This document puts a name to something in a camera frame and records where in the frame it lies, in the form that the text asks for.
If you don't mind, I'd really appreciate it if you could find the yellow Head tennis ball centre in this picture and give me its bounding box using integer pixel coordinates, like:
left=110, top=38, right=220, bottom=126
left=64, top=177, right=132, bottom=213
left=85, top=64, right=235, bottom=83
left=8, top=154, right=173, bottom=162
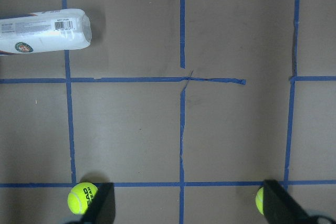
left=67, top=182, right=98, bottom=215

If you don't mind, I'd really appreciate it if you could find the white blue tennis ball can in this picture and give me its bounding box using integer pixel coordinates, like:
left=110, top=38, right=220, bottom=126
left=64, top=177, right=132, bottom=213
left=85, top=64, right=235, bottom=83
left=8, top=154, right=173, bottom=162
left=1, top=8, right=92, bottom=56

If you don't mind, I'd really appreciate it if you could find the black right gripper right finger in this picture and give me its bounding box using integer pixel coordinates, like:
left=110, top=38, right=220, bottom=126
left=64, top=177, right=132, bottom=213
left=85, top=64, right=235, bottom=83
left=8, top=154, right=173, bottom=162
left=263, top=179, right=309, bottom=224

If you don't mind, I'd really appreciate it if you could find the yellow tennis ball far right-side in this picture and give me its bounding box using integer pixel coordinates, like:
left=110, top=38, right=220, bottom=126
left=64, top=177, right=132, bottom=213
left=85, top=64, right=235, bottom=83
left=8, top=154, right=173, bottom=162
left=255, top=187, right=264, bottom=215

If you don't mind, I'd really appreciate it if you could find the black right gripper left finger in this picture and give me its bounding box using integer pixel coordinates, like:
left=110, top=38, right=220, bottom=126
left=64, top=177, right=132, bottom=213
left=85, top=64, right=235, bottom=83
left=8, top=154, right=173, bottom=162
left=81, top=183, right=116, bottom=223

